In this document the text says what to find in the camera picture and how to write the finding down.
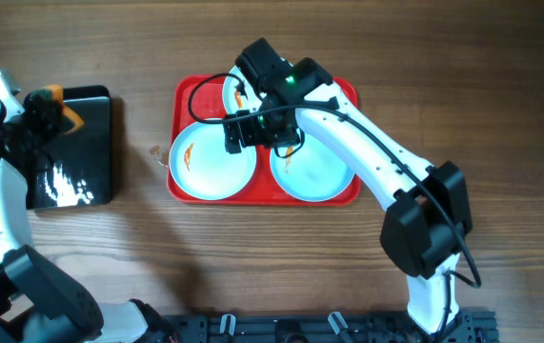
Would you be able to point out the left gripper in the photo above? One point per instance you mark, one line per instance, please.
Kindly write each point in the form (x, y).
(44, 113)

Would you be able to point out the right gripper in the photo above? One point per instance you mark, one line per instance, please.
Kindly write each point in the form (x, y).
(249, 136)

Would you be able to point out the orange green sponge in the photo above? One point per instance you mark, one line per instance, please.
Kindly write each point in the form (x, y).
(51, 101)

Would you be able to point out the light blue plate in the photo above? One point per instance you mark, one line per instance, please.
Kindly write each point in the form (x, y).
(312, 174)
(201, 167)
(234, 100)

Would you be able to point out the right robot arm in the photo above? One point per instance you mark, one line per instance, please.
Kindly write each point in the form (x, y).
(427, 209)

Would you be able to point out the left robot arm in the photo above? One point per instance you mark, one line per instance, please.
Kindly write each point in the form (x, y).
(39, 302)

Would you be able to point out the black water tray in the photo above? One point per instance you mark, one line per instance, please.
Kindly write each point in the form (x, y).
(75, 167)

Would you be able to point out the red plastic tray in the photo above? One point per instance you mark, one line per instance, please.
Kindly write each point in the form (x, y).
(262, 189)

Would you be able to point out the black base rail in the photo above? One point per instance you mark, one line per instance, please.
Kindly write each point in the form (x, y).
(468, 327)

